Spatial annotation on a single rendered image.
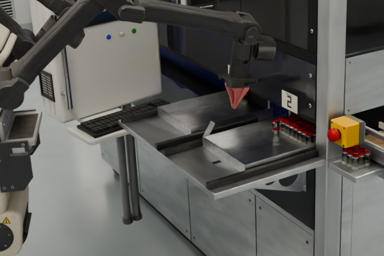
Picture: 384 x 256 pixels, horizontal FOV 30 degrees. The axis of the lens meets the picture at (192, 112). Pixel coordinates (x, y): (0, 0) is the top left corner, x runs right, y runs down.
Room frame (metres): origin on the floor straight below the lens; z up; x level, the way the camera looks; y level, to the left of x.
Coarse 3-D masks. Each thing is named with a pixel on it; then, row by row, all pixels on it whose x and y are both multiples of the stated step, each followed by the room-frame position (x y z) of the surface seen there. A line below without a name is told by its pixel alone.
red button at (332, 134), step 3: (330, 129) 1.95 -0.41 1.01; (333, 129) 1.95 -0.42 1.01; (336, 129) 1.95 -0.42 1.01; (327, 132) 1.96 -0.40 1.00; (330, 132) 1.94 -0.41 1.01; (333, 132) 1.94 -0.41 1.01; (336, 132) 1.94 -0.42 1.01; (327, 135) 1.95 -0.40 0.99; (330, 135) 1.94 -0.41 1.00; (333, 135) 1.93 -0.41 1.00; (336, 135) 1.93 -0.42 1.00; (339, 135) 1.94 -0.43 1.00; (330, 138) 1.94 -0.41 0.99; (333, 138) 1.93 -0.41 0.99; (336, 138) 1.93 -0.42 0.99; (333, 141) 1.94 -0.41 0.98; (336, 141) 1.94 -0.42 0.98
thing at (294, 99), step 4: (284, 92) 2.21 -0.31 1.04; (284, 96) 2.21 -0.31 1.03; (292, 96) 2.17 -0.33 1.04; (296, 96) 2.15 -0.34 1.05; (284, 100) 2.21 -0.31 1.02; (288, 100) 2.19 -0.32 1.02; (292, 100) 2.17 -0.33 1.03; (296, 100) 2.15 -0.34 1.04; (284, 104) 2.21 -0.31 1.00; (292, 104) 2.17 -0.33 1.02; (296, 104) 2.15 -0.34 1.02; (288, 108) 2.19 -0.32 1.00; (292, 108) 2.17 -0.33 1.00; (296, 108) 2.15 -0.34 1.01; (296, 112) 2.15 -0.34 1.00
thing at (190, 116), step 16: (208, 96) 2.58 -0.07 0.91; (224, 96) 2.61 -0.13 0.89; (160, 112) 2.46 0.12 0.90; (176, 112) 2.50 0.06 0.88; (192, 112) 2.49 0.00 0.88; (208, 112) 2.48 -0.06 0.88; (224, 112) 2.47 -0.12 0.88; (240, 112) 2.46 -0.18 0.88; (256, 112) 2.37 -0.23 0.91; (272, 112) 2.40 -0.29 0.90; (176, 128) 2.35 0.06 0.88; (192, 128) 2.25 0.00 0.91
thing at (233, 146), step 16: (240, 128) 2.24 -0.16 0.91; (256, 128) 2.27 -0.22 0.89; (208, 144) 2.14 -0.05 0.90; (224, 144) 2.18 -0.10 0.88; (240, 144) 2.17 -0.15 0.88; (256, 144) 2.17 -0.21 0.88; (272, 144) 2.16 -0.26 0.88; (288, 144) 2.15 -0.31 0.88; (224, 160) 2.05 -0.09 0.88; (240, 160) 2.05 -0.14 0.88; (256, 160) 2.04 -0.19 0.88; (272, 160) 1.99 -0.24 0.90
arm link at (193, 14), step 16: (144, 0) 1.89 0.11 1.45; (128, 16) 1.83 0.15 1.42; (144, 16) 1.84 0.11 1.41; (160, 16) 1.89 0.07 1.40; (176, 16) 1.91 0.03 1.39; (192, 16) 1.92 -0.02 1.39; (208, 16) 1.93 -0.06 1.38; (224, 16) 1.96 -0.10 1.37; (240, 16) 1.99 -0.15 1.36; (224, 32) 1.96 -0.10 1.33; (240, 32) 1.96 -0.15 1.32
